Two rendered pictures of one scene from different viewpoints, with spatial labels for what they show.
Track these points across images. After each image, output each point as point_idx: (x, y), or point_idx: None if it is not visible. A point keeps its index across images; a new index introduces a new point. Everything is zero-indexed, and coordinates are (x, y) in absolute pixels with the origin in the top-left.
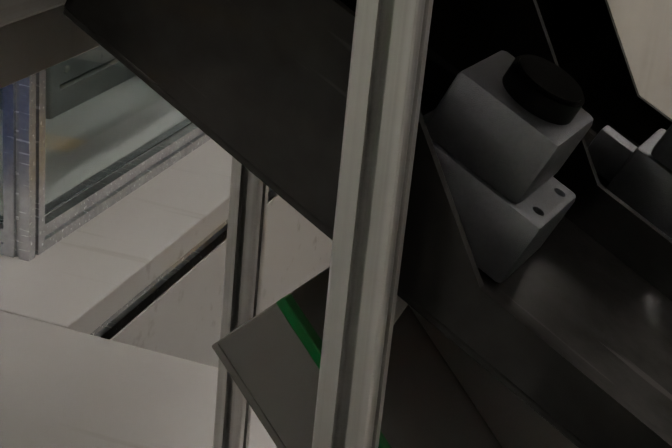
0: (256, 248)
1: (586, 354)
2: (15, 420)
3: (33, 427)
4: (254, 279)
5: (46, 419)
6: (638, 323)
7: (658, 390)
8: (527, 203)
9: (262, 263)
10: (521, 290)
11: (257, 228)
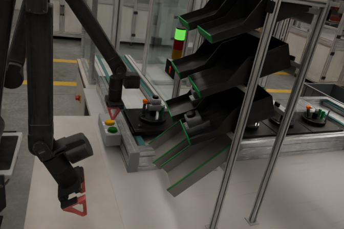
0: (265, 169)
1: (180, 106)
2: (307, 225)
3: (303, 225)
4: (264, 174)
5: (306, 228)
6: (181, 112)
7: (174, 110)
8: (192, 95)
9: (266, 175)
10: (189, 104)
11: (266, 165)
